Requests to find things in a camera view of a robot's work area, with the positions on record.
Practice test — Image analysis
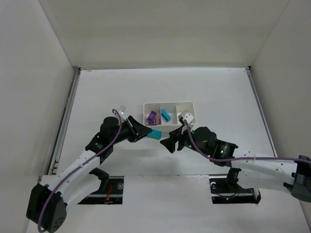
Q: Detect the teal lego brick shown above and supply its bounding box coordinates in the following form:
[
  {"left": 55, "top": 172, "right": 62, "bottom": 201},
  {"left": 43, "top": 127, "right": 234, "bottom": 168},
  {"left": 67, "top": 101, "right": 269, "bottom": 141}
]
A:
[
  {"left": 147, "top": 130, "right": 162, "bottom": 140},
  {"left": 161, "top": 110, "right": 171, "bottom": 122}
]

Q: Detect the purple curved lego brick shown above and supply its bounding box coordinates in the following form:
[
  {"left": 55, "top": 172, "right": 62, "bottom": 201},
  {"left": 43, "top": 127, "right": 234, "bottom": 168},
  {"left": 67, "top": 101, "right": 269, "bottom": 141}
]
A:
[{"left": 146, "top": 119, "right": 156, "bottom": 126}]

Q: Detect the purple lego plate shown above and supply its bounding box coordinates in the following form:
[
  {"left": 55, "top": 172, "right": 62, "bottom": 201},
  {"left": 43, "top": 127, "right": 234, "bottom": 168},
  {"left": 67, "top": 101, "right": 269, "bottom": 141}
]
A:
[{"left": 147, "top": 111, "right": 156, "bottom": 122}]

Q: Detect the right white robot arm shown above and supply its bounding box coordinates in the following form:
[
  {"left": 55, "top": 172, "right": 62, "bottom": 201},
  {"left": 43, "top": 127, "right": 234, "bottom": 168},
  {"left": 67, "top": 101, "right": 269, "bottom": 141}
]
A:
[{"left": 160, "top": 127, "right": 311, "bottom": 202}]

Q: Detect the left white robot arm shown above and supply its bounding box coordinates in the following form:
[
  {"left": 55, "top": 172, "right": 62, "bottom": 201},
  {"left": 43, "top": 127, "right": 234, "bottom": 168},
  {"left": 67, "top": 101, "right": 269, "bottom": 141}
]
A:
[{"left": 26, "top": 115, "right": 152, "bottom": 233}]

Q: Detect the white three-compartment tray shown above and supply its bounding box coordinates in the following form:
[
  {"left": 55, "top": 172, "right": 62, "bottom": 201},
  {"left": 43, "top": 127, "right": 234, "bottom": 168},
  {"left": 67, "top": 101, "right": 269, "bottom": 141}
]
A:
[{"left": 143, "top": 101, "right": 196, "bottom": 133}]

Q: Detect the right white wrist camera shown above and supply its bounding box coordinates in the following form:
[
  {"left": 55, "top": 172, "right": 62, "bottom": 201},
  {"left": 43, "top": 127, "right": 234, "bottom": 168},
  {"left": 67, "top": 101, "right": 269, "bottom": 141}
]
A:
[{"left": 178, "top": 111, "right": 195, "bottom": 126}]

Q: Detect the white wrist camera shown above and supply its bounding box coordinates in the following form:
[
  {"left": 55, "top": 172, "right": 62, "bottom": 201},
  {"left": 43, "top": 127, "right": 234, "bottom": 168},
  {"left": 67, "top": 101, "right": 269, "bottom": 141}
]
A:
[
  {"left": 178, "top": 111, "right": 195, "bottom": 126},
  {"left": 117, "top": 105, "right": 126, "bottom": 117}
]

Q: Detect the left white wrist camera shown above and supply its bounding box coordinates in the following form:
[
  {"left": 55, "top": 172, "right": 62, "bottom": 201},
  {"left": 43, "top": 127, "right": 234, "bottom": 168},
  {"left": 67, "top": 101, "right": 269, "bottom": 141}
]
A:
[{"left": 117, "top": 105, "right": 126, "bottom": 117}]

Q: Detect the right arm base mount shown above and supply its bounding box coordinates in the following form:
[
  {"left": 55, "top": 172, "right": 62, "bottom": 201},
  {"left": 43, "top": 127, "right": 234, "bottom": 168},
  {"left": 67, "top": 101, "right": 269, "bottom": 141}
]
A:
[{"left": 209, "top": 168, "right": 261, "bottom": 204}]

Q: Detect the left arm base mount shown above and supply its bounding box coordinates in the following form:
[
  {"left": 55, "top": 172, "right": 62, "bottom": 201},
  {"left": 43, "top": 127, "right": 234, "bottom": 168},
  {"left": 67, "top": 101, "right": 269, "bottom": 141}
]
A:
[{"left": 78, "top": 168, "right": 124, "bottom": 205}]

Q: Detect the left aluminium rail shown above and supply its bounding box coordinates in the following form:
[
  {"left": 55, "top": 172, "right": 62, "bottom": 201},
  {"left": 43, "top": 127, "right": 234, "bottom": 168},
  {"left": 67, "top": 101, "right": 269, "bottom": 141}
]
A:
[{"left": 44, "top": 66, "right": 81, "bottom": 175}]

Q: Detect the aluminium rail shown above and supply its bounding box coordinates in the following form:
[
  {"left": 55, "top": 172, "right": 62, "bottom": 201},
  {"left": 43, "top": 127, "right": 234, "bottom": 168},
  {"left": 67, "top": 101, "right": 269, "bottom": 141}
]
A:
[
  {"left": 245, "top": 67, "right": 277, "bottom": 157},
  {"left": 44, "top": 66, "right": 81, "bottom": 175}
]

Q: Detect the right aluminium rail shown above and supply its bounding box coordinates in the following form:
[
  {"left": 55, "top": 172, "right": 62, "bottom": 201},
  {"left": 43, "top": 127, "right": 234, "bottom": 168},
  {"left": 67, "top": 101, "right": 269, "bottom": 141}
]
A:
[{"left": 245, "top": 67, "right": 277, "bottom": 157}]

